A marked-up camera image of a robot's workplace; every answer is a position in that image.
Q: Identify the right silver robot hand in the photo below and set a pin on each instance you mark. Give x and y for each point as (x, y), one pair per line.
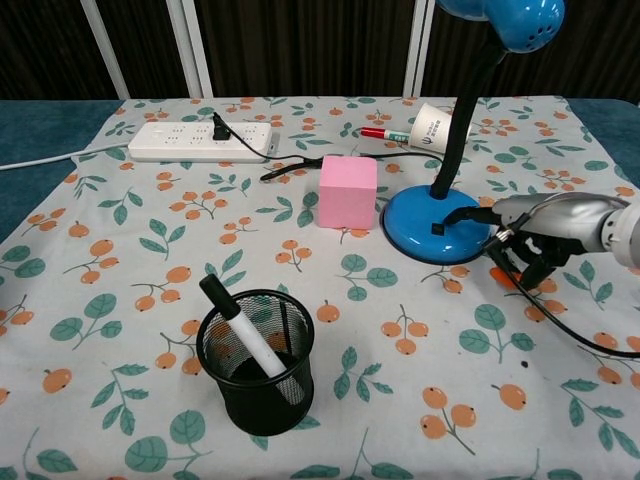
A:
(555, 220)

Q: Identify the blue desk lamp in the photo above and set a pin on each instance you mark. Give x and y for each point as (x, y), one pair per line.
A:
(435, 220)

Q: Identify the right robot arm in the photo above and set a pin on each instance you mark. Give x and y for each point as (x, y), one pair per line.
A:
(624, 232)

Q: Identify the white paper cup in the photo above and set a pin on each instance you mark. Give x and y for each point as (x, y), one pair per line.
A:
(431, 130)

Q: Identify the red capped marker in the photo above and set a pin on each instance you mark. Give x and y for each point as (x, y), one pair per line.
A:
(384, 133)

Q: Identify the pink cube block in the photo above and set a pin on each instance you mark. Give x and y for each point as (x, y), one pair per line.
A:
(347, 195)

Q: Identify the floral fruit print tablecloth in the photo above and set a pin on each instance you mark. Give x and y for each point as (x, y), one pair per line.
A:
(320, 320)

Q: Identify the black and white marker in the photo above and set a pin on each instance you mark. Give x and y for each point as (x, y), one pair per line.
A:
(245, 330)

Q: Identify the black mesh pen holder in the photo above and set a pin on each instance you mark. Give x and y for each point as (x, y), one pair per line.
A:
(265, 400)

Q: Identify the white power strip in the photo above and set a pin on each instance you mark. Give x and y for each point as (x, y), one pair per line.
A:
(200, 142)

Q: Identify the white frame post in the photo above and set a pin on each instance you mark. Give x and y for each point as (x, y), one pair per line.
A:
(192, 47)
(416, 47)
(107, 47)

